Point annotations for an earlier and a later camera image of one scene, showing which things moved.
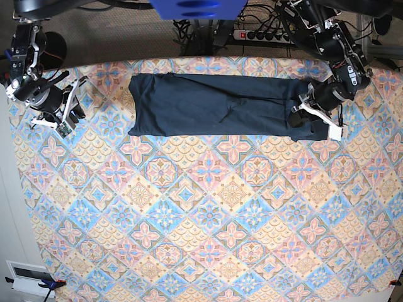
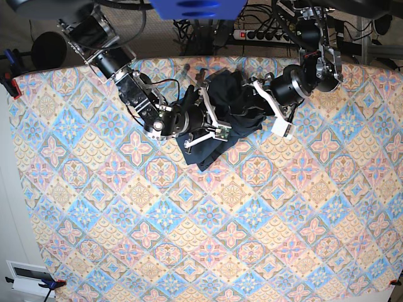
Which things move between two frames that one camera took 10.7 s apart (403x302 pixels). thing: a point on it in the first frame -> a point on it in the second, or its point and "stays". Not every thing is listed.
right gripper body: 322,98 -> 284,91
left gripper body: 55,111 -> 198,117
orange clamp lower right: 395,282 stays
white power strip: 262,36 stays
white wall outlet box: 27,278 stays
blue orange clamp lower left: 50,285 stays
